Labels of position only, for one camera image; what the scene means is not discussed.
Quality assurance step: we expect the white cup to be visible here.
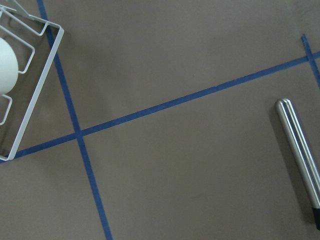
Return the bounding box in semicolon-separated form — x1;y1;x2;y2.
0;38;19;95

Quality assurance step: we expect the short blue tape line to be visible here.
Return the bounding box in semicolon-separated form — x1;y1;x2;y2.
301;34;320;88

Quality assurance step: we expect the white wire cup rack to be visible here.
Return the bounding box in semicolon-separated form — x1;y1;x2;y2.
0;0;65;163

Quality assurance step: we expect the metal stirring stick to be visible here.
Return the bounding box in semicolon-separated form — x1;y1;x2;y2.
275;98;320;230

